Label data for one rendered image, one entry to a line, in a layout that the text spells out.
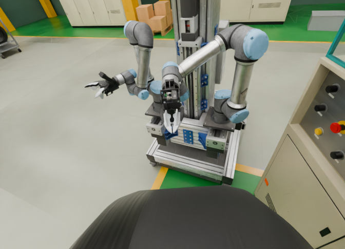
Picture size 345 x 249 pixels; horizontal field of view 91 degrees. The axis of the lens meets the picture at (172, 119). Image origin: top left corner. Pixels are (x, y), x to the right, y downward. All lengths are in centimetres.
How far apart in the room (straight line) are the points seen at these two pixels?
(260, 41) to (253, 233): 79
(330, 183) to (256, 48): 64
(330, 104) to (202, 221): 84
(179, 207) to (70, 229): 180
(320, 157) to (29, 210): 237
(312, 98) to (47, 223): 222
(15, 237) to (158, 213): 210
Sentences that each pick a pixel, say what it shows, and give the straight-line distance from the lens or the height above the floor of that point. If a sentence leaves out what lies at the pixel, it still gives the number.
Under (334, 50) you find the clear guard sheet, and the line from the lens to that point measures 94.
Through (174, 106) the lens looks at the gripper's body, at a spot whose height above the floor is 124.
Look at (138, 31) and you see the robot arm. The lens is 118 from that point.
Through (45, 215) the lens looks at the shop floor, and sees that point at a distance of 221.
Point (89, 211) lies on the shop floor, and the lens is 198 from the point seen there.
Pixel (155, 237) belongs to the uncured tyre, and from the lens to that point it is 21.
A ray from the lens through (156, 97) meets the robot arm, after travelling 134.
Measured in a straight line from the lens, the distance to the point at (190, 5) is 110.
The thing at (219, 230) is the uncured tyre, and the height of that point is 142.
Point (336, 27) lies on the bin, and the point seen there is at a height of 8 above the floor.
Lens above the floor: 163
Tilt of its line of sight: 43 degrees down
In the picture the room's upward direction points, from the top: 9 degrees counter-clockwise
